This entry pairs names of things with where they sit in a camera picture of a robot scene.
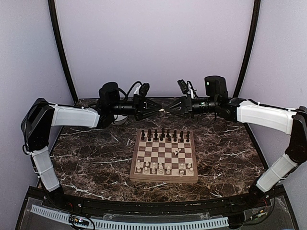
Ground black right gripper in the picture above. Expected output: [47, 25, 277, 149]
[165, 93, 218, 119]

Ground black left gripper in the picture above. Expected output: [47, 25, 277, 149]
[110, 94, 163, 121]

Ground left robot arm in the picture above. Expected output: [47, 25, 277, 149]
[21, 82, 162, 209]

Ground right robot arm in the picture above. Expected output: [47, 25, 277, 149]
[166, 76, 307, 208]

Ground wooden chess board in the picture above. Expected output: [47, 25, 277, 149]
[130, 128, 199, 184]

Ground black front rail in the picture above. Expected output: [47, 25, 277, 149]
[81, 198, 234, 215]

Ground white slotted cable duct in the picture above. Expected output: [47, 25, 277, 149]
[30, 205, 229, 230]

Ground right black frame post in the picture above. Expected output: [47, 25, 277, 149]
[233, 0, 261, 97]

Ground black frame post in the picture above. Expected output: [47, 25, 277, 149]
[233, 0, 261, 97]
[48, 0, 79, 103]

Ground left black frame post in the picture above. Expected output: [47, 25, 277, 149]
[48, 0, 79, 103]

